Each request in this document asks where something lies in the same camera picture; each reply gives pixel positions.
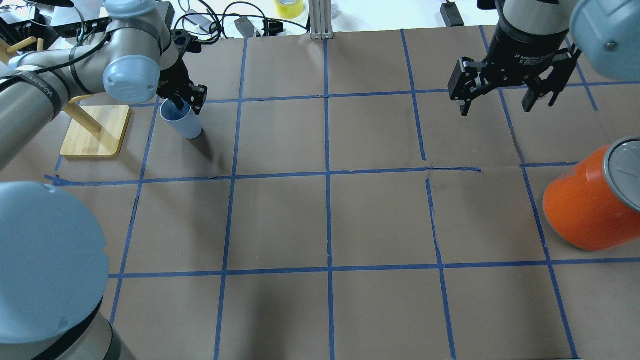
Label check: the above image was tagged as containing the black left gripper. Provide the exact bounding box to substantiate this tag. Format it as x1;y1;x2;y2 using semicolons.
157;29;208;116

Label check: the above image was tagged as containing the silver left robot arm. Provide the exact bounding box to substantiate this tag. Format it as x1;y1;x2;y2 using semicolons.
0;0;208;360

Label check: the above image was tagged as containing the light blue plastic cup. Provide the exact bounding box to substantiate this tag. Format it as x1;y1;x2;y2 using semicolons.
160;99;202;140

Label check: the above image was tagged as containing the yellow tape roll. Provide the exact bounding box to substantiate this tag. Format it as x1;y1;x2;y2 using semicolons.
274;0;306;20

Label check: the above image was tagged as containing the black power adapter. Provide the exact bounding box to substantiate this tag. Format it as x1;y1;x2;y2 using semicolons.
439;0;465;28

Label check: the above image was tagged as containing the large orange can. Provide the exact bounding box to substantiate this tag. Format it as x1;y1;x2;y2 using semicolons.
542;136;640;252

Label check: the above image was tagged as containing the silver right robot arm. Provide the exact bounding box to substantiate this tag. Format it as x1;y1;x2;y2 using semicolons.
448;0;640;116

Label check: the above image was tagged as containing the black cable bundle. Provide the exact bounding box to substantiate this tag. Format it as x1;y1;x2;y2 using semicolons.
172;1;308;45

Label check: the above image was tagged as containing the wooden mug stand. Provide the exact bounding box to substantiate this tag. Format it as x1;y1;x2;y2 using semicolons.
1;30;139;167

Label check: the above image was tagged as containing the aluminium frame post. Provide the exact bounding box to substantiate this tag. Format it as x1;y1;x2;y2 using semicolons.
308;0;334;40

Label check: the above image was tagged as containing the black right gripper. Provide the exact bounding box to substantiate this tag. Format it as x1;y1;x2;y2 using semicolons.
447;18;582;117

